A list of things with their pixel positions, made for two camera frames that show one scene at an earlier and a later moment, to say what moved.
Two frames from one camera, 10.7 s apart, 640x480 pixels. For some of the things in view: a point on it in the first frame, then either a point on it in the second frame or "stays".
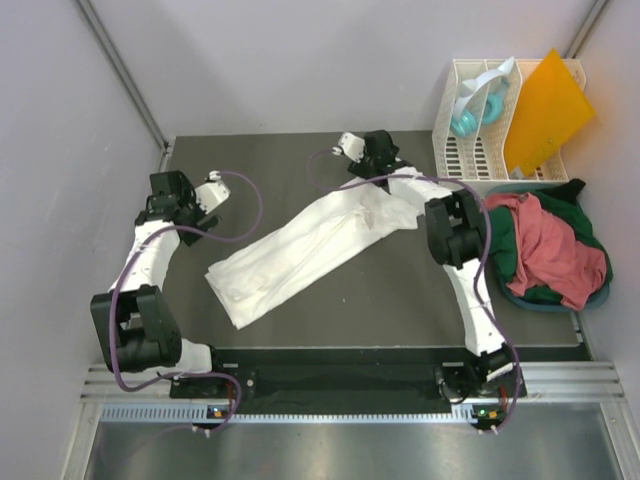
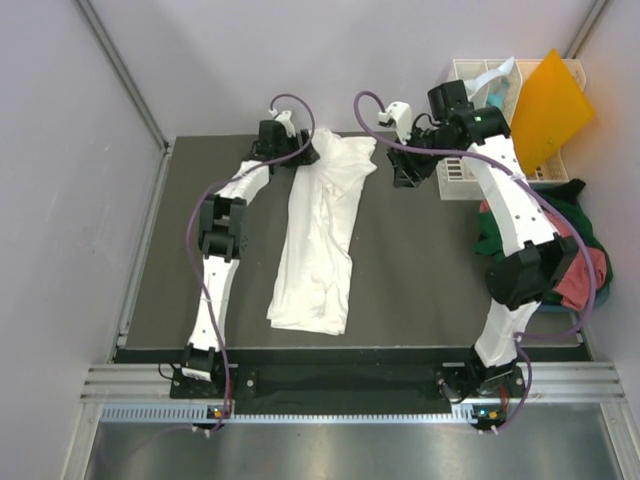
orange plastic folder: x=551 y=108 stays
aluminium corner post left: x=127 y=77 stays
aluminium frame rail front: x=558 y=380 stays
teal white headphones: x=480 y=100 stays
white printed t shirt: x=364 y=212 -> x=311 y=286
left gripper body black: x=194 y=212 -> x=289 y=145
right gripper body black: x=362 y=170 -> x=422 y=164
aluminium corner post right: x=587 y=29 stays
